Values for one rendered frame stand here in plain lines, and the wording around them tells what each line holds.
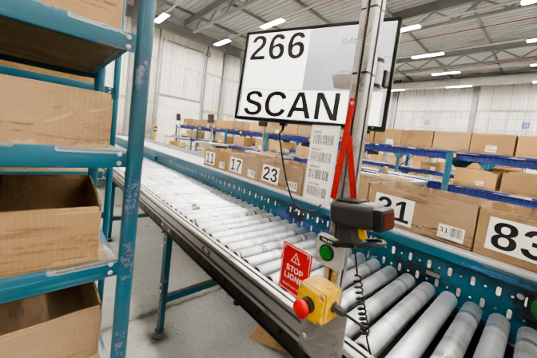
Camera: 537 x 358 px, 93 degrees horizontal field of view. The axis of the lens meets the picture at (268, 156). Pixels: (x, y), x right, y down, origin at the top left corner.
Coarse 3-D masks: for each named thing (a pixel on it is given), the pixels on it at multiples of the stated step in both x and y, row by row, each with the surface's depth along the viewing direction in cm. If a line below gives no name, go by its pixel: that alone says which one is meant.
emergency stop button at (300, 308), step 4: (296, 300) 55; (300, 300) 54; (296, 304) 54; (300, 304) 54; (304, 304) 53; (296, 308) 54; (300, 308) 53; (304, 308) 53; (296, 312) 54; (300, 312) 53; (304, 312) 53; (308, 312) 53; (300, 316) 53; (304, 316) 53
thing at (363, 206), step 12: (336, 204) 53; (348, 204) 52; (360, 204) 50; (372, 204) 50; (336, 216) 53; (348, 216) 51; (360, 216) 49; (372, 216) 48; (384, 216) 47; (348, 228) 52; (360, 228) 49; (372, 228) 48; (384, 228) 47; (348, 240) 52; (360, 240) 52
